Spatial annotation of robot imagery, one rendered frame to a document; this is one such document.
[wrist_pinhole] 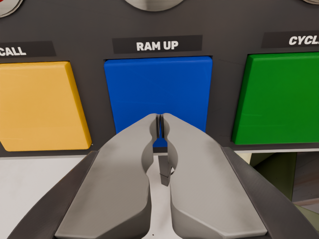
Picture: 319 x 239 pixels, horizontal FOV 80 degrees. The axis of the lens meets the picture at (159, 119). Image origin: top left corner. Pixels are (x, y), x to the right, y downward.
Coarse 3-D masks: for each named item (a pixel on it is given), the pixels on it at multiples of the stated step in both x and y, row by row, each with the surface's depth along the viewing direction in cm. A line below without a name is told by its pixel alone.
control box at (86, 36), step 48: (48, 0) 12; (96, 0) 12; (144, 0) 11; (192, 0) 12; (240, 0) 12; (288, 0) 12; (0, 48) 13; (48, 48) 13; (96, 48) 13; (144, 48) 13; (192, 48) 13; (240, 48) 13; (288, 48) 13; (96, 96) 15; (0, 144) 17; (96, 144) 17; (288, 144) 17
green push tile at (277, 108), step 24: (264, 72) 13; (288, 72) 13; (312, 72) 13; (240, 96) 15; (264, 96) 14; (288, 96) 14; (312, 96) 14; (240, 120) 15; (264, 120) 15; (288, 120) 15; (312, 120) 15; (240, 144) 16
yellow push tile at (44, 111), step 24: (0, 72) 13; (24, 72) 13; (48, 72) 13; (72, 72) 14; (0, 96) 14; (24, 96) 14; (48, 96) 14; (72, 96) 14; (0, 120) 15; (24, 120) 15; (48, 120) 15; (72, 120) 15; (24, 144) 16; (48, 144) 16; (72, 144) 16
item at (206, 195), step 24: (168, 120) 11; (168, 144) 10; (192, 144) 9; (216, 144) 9; (192, 168) 8; (216, 168) 8; (192, 192) 7; (216, 192) 7; (240, 192) 7; (192, 216) 6; (216, 216) 6; (240, 216) 6
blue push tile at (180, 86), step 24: (120, 72) 13; (144, 72) 13; (168, 72) 13; (192, 72) 13; (120, 96) 14; (144, 96) 14; (168, 96) 14; (192, 96) 14; (120, 120) 15; (192, 120) 15
